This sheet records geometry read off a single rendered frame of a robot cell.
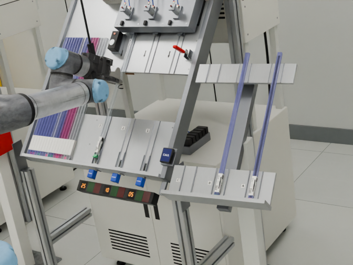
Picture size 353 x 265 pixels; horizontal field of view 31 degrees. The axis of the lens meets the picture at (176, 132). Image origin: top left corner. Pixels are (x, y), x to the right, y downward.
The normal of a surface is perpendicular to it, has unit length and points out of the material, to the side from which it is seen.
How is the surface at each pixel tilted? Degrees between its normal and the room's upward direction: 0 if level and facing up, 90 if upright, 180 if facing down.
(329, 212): 0
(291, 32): 90
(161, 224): 90
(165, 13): 48
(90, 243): 0
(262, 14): 90
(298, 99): 90
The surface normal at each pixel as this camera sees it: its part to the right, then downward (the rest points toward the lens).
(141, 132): -0.50, -0.34
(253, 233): -0.45, 0.38
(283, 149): 0.82, 0.09
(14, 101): 0.47, -0.57
